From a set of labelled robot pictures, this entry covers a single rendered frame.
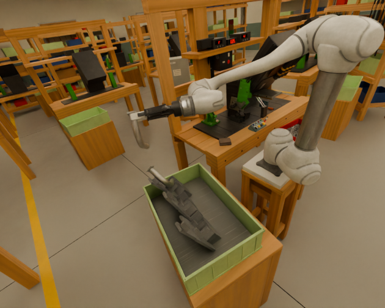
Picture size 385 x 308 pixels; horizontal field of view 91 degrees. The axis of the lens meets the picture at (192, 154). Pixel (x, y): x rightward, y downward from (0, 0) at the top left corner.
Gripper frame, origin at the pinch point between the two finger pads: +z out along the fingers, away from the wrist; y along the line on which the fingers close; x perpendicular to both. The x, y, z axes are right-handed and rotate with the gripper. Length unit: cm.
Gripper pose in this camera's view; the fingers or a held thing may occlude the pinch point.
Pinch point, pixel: (138, 117)
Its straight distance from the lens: 93.3
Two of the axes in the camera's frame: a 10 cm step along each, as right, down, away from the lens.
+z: -9.7, 2.3, -0.8
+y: 0.6, -0.8, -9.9
